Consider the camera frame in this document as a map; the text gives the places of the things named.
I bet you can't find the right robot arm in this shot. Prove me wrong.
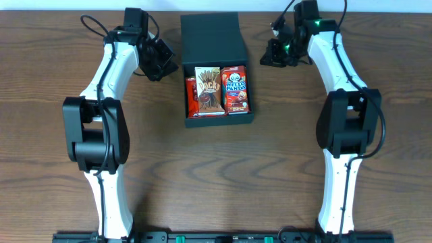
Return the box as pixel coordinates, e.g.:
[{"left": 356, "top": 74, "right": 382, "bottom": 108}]
[{"left": 260, "top": 1, "right": 386, "bottom": 242}]

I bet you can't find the red Hacks candy bag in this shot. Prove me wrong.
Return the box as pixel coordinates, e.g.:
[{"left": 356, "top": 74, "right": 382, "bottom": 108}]
[{"left": 185, "top": 76, "right": 225, "bottom": 118}]

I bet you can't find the brown Pocky box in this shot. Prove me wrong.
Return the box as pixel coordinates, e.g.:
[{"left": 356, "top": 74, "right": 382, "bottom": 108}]
[{"left": 194, "top": 67, "right": 225, "bottom": 116}]

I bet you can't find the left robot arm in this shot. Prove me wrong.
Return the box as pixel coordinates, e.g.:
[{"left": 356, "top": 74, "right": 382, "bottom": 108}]
[{"left": 53, "top": 7, "right": 178, "bottom": 242}]

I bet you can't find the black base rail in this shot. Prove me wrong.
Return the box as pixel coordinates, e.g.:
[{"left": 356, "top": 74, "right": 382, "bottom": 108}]
[{"left": 51, "top": 231, "right": 394, "bottom": 243}]

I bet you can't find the black gift box with lid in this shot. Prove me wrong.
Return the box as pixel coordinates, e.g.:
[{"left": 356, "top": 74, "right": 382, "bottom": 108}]
[{"left": 180, "top": 12, "right": 254, "bottom": 128}]

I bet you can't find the red Hello Panda box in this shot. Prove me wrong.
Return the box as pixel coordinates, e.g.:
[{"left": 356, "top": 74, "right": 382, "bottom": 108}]
[{"left": 221, "top": 65, "right": 250, "bottom": 115}]

